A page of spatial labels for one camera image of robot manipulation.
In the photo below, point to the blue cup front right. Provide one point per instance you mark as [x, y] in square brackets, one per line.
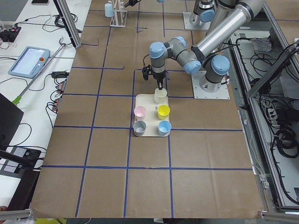
[164, 127]

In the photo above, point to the cream plastic tray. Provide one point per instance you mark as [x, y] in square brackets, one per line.
[151, 118]

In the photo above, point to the blue teach pendant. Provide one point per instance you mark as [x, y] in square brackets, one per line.
[29, 62]

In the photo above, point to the black power adapter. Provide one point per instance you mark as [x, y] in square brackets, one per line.
[59, 74]

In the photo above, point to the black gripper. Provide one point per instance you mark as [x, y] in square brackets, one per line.
[159, 76]
[132, 3]

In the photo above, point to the cream white cup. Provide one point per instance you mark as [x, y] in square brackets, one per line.
[159, 95]

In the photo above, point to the metal reacher grabber tool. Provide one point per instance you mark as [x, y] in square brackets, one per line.
[62, 45]

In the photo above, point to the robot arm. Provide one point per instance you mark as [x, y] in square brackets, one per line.
[229, 16]
[173, 14]

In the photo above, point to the aluminium frame post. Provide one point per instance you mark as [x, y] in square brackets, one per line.
[64, 12]

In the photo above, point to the light blue cup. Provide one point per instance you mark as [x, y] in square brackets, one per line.
[109, 10]

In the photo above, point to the grey cup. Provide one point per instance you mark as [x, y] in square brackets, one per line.
[139, 127]

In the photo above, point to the white wire cup rack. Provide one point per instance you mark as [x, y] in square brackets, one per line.
[120, 14]

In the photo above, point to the smartphone on table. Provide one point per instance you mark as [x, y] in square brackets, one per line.
[40, 2]

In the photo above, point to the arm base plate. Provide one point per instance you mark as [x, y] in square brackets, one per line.
[203, 89]
[199, 22]

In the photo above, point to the pink cup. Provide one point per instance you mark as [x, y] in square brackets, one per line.
[140, 112]

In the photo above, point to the yellow cup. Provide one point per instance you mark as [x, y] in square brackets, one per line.
[163, 112]

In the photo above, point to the black monitor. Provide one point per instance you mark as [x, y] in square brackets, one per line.
[10, 119]

